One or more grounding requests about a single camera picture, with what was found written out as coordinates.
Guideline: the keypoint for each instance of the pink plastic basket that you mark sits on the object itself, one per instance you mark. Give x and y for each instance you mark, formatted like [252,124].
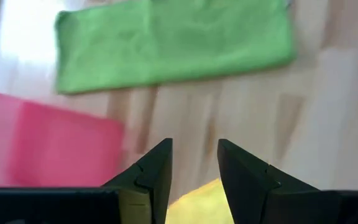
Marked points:
[51,143]

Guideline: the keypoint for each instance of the green microfiber towel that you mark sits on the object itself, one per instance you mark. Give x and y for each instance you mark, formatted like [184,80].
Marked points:
[172,43]

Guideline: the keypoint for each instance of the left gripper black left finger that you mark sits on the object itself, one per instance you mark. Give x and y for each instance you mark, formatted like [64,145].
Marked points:
[157,174]

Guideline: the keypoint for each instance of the yellow microfiber towel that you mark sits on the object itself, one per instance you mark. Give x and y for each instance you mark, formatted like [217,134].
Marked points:
[200,205]

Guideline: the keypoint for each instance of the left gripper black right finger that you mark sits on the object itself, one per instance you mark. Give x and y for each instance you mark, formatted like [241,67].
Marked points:
[253,193]

